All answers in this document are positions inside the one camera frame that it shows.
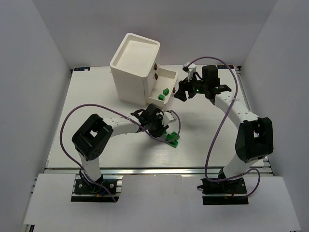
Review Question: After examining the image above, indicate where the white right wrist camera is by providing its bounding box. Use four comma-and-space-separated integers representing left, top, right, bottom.
182, 62, 197, 82

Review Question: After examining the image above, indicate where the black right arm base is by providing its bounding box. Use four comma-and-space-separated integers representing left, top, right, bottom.
197, 177, 249, 205

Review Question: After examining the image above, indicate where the blue label sticker left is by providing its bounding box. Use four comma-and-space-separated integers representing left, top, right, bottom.
73, 67, 90, 72

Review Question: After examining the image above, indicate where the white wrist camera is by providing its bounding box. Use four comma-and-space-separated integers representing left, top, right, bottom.
162, 111, 177, 126
182, 62, 197, 82

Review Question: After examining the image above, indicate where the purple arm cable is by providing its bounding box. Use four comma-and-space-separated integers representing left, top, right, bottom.
59, 103, 183, 203
185, 57, 261, 199

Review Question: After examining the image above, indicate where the small green lego brick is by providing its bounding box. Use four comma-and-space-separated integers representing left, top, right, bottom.
163, 88, 169, 96

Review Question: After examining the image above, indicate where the green 2x2 lego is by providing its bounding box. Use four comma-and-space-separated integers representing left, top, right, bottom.
166, 131, 180, 143
158, 94, 165, 101

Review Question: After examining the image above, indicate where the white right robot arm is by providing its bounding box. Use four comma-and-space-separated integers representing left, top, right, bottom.
174, 64, 274, 181

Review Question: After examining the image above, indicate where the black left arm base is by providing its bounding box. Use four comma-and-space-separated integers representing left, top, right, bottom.
70, 176, 121, 203

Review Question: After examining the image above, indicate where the aluminium front rail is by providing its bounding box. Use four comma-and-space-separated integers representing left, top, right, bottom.
45, 166, 273, 176

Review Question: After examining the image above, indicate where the green 2x3 lego plate brick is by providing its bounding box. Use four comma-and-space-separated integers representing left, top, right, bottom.
168, 140, 178, 148

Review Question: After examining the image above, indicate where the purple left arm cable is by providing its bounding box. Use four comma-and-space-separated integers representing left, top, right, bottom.
59, 103, 183, 203

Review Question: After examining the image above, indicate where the blue label sticker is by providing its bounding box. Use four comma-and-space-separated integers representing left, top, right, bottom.
73, 67, 90, 72
217, 65, 234, 69

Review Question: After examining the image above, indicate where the aluminium rail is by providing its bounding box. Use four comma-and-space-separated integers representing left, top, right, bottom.
235, 66, 274, 174
45, 166, 273, 176

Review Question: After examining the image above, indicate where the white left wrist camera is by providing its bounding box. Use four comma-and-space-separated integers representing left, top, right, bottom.
162, 111, 177, 126

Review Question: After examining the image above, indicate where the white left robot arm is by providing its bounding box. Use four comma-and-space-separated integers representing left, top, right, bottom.
72, 103, 176, 183

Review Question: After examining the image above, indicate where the aluminium right rail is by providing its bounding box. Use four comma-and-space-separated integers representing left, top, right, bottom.
235, 66, 274, 174

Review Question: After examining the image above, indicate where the blue label sticker right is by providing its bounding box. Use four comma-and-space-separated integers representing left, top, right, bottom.
217, 65, 234, 69

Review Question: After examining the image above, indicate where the white drawer cabinet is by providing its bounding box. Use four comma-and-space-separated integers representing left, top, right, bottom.
110, 33, 160, 106

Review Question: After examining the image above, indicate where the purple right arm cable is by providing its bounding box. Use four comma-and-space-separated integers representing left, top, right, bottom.
185, 57, 261, 199

